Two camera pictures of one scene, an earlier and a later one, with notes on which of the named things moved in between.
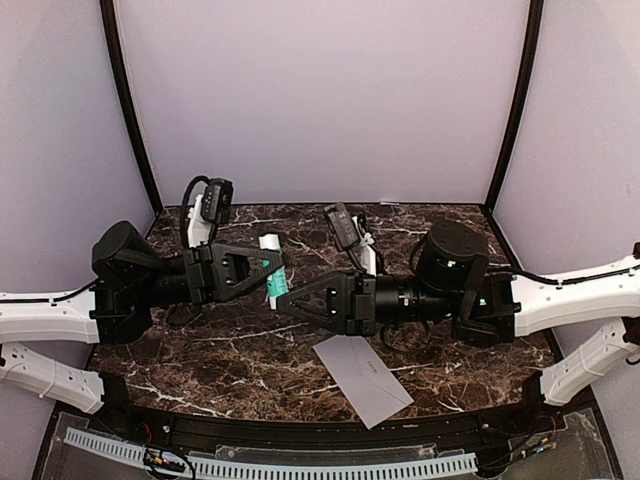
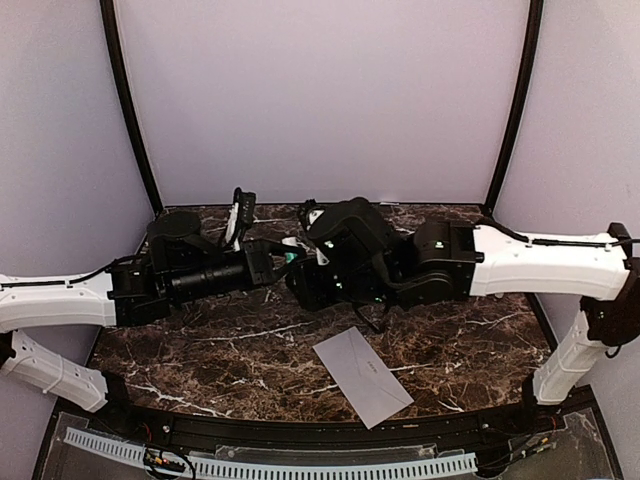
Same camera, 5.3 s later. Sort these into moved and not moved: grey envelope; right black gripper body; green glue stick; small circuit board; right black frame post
Moved: green glue stick; right black gripper body
Not moved: grey envelope; small circuit board; right black frame post
